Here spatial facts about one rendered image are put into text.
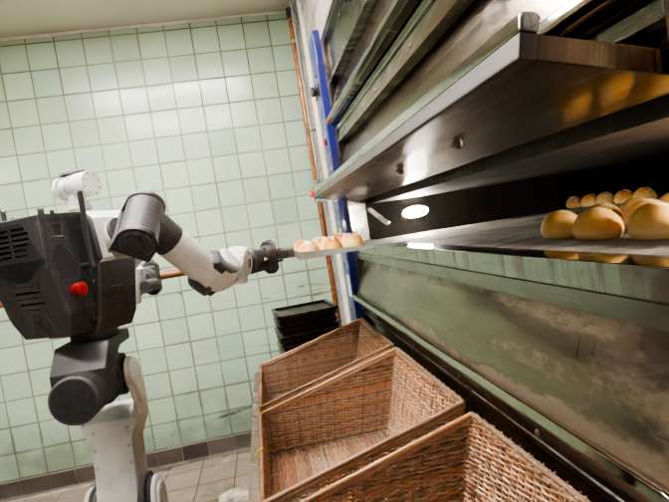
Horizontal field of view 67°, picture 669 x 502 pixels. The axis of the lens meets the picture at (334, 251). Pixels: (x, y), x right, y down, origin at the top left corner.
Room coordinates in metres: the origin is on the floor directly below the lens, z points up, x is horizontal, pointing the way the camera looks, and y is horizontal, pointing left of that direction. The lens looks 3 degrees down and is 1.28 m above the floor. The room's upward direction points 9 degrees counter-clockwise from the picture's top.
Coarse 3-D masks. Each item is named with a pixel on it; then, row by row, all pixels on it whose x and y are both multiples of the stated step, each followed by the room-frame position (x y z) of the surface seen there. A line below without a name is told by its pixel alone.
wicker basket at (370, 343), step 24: (336, 336) 2.19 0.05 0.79; (360, 336) 2.16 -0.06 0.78; (384, 336) 1.81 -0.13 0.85; (288, 360) 2.17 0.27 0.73; (312, 360) 2.18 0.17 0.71; (336, 360) 2.19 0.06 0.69; (360, 360) 1.66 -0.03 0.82; (264, 384) 2.04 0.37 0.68; (288, 384) 2.16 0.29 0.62; (312, 384) 1.64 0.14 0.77; (264, 408) 1.61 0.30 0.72; (336, 408) 1.65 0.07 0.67
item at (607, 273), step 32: (384, 256) 1.74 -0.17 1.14; (416, 256) 1.37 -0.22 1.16; (448, 256) 1.13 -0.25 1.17; (480, 256) 0.96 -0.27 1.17; (512, 256) 0.84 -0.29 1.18; (544, 256) 0.76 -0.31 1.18; (576, 256) 0.70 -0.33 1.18; (608, 256) 0.66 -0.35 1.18; (640, 256) 0.62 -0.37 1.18; (576, 288) 0.67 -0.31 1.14; (608, 288) 0.61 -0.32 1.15; (640, 288) 0.56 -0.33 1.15
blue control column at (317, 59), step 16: (320, 48) 2.33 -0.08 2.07; (320, 64) 2.33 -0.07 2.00; (320, 80) 2.33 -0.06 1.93; (320, 112) 2.46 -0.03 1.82; (336, 160) 2.33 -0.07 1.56; (352, 256) 2.34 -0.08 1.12; (352, 272) 2.33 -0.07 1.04; (352, 288) 2.33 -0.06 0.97; (352, 304) 2.37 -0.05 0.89; (352, 320) 2.45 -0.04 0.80
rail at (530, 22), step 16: (528, 16) 0.47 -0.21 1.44; (496, 32) 0.52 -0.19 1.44; (512, 32) 0.48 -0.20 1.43; (528, 32) 0.47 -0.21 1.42; (480, 48) 0.55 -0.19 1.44; (496, 48) 0.52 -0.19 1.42; (464, 64) 0.60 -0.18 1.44; (448, 80) 0.65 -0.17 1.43; (432, 96) 0.70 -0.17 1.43; (416, 112) 0.78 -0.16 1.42; (384, 128) 0.98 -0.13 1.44; (368, 144) 1.11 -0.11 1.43; (352, 160) 1.30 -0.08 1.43
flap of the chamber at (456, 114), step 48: (528, 48) 0.47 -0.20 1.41; (576, 48) 0.48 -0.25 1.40; (624, 48) 0.48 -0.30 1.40; (480, 96) 0.59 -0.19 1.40; (528, 96) 0.58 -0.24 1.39; (576, 96) 0.57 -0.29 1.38; (624, 96) 0.56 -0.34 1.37; (384, 144) 0.97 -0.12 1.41; (432, 144) 0.89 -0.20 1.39; (480, 144) 0.87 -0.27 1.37; (336, 192) 1.88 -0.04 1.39
